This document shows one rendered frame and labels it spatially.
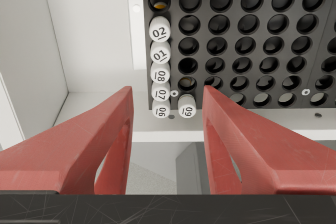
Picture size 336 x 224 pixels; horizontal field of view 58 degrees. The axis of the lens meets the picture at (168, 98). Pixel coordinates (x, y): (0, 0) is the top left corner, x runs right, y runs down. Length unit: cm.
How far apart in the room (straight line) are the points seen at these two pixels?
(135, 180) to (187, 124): 144
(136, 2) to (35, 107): 11
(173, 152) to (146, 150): 13
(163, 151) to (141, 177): 26
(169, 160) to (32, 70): 131
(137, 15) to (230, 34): 8
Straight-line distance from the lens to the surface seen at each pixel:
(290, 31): 21
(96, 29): 27
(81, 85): 30
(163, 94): 20
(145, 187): 172
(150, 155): 149
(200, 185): 123
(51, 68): 27
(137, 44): 25
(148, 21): 19
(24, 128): 22
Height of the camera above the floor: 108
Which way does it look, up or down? 55 degrees down
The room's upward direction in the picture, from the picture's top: 179 degrees clockwise
